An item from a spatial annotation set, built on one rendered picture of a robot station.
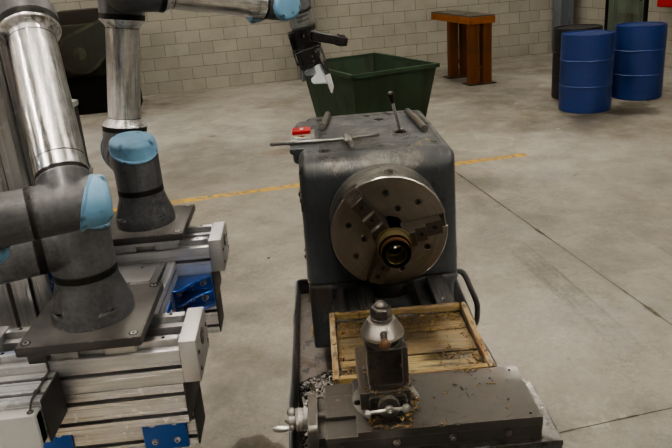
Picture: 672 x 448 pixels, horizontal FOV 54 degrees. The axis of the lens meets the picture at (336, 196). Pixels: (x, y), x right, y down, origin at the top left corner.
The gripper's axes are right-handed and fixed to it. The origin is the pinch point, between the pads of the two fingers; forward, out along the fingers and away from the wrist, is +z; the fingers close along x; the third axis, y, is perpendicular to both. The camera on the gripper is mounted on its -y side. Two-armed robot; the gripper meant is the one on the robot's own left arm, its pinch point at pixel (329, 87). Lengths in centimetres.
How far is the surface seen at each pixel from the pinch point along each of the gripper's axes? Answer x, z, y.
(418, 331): 65, 49, 6
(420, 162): 29.9, 21.2, -14.6
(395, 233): 55, 26, 3
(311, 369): 23, 80, 35
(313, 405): 96, 31, 35
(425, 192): 46, 23, -10
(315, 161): 22.6, 12.9, 13.2
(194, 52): -944, 124, 67
